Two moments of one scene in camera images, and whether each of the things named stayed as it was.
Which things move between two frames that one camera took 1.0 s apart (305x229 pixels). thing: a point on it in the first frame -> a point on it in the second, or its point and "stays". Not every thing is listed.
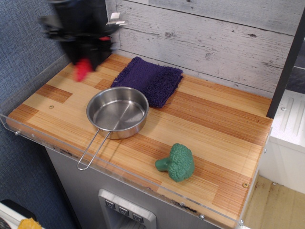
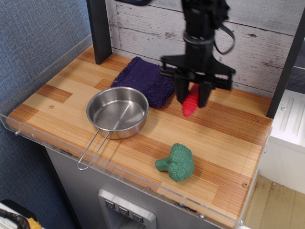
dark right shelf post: [292, 57] stays
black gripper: [84, 28] -> [198, 64]
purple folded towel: [158, 83] stays
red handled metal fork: [83, 67] -> [190, 102]
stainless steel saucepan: [121, 112] stays
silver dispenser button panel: [117, 213] stays
